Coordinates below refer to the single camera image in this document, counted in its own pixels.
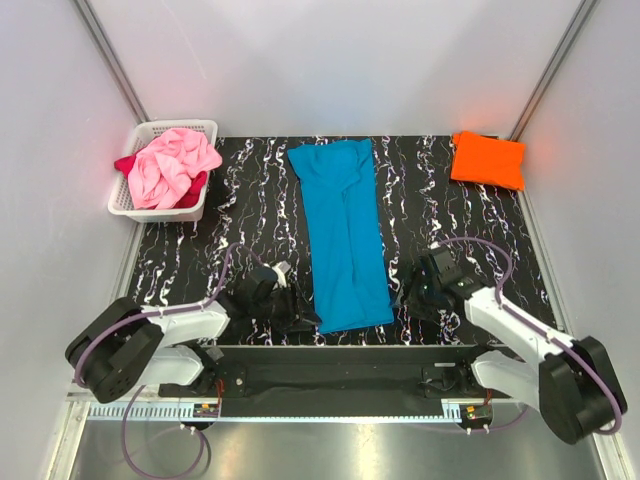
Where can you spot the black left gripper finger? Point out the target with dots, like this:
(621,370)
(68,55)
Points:
(307,316)
(296,327)

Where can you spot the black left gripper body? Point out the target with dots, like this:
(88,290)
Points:
(277,307)

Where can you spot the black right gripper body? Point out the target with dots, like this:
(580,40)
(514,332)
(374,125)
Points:
(423,293)

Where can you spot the blue t shirt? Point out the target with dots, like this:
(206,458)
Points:
(338,187)

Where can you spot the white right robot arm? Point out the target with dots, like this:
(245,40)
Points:
(570,417)

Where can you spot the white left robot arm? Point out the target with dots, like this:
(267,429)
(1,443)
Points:
(128,345)

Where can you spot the red t shirt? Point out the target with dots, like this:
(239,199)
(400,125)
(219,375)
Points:
(160,186)

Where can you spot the folded orange t shirt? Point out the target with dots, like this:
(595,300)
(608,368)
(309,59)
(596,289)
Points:
(486,160)

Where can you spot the pink t shirt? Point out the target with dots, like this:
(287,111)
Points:
(186,146)

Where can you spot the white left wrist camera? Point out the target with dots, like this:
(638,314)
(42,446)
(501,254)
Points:
(281,269)

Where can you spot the aluminium frame rail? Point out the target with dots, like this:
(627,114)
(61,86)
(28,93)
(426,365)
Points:
(562,374)

